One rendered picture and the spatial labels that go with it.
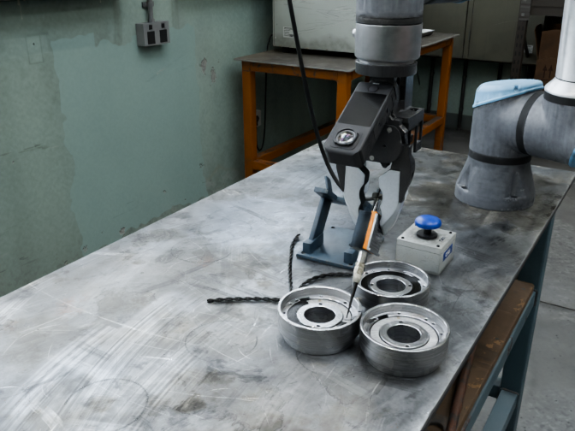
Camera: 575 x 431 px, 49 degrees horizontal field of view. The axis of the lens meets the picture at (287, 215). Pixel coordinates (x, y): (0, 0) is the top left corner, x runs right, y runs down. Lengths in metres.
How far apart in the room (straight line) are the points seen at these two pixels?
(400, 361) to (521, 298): 0.77
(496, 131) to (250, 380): 0.69
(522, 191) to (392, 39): 0.61
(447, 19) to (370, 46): 3.93
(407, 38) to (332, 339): 0.35
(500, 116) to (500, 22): 3.37
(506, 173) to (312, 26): 2.03
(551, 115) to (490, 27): 3.44
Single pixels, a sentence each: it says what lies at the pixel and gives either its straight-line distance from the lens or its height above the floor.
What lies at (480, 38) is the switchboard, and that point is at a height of 0.70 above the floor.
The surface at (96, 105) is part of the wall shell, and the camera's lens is 2.55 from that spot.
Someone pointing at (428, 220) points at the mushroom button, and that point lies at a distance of 0.97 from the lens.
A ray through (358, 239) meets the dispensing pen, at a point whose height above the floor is 0.92.
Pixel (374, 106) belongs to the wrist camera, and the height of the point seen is 1.09.
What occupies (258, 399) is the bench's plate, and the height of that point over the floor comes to 0.80.
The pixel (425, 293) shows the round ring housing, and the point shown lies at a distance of 0.84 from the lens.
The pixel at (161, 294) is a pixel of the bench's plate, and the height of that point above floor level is 0.80.
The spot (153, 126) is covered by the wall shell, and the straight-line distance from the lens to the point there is 2.79.
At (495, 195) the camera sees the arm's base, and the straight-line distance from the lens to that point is 1.23.
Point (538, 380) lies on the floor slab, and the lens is 2.19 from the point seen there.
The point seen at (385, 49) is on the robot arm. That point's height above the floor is 1.15.
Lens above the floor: 1.25
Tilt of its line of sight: 23 degrees down
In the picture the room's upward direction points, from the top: straight up
